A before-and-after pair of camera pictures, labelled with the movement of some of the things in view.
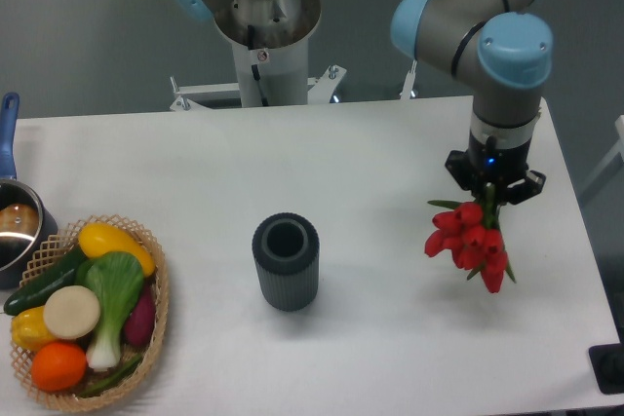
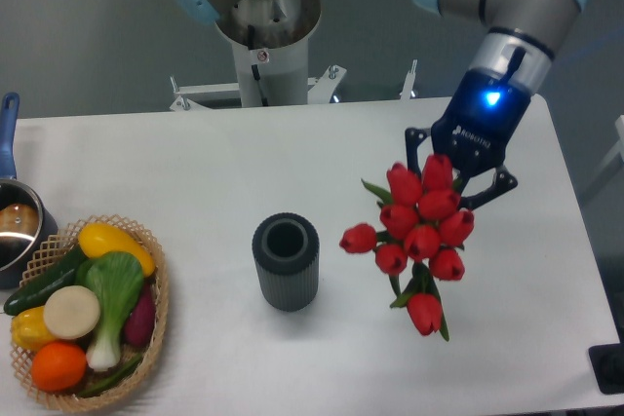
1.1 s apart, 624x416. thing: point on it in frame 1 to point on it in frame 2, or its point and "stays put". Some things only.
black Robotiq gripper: [490, 164] to [475, 132]
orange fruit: [58, 366] stays put
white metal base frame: [320, 90] stays put
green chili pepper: [115, 379] stays put
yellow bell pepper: [28, 329] stays put
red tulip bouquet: [472, 235] to [423, 228]
